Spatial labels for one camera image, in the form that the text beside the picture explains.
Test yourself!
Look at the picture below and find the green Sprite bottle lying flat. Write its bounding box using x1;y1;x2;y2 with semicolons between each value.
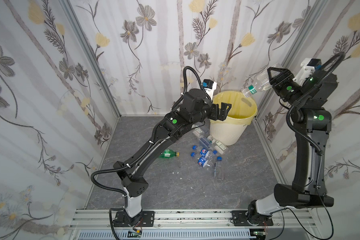
159;149;180;159

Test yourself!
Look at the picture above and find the clear bottle white cap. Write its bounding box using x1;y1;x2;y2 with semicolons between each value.
193;127;209;138

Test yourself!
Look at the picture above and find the blue label clear bottle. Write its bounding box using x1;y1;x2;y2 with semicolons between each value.
199;137;213;149

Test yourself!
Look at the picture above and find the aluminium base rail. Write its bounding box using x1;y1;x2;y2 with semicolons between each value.
67;209;322;240

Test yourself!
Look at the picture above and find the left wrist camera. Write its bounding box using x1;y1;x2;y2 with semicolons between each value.
203;79;217;100

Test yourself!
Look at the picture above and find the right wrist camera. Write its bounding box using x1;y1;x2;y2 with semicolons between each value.
293;58;322;86

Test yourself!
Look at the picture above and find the clear bottle white green label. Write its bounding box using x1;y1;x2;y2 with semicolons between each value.
207;136;228;155

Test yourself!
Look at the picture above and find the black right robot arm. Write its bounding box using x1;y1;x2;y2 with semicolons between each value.
246;52;346;226

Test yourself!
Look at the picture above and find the clear bottle blue cap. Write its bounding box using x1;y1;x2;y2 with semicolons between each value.
215;157;224;180

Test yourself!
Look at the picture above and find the white bin with yellow bag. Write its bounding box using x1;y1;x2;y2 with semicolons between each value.
210;91;258;146

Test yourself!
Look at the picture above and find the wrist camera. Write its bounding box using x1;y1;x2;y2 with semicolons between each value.
203;79;217;100
293;58;322;86

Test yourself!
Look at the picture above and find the clear bottle green cap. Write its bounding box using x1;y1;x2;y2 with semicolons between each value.
241;69;272;98

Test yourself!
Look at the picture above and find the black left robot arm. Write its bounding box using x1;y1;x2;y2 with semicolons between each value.
91;66;232;227

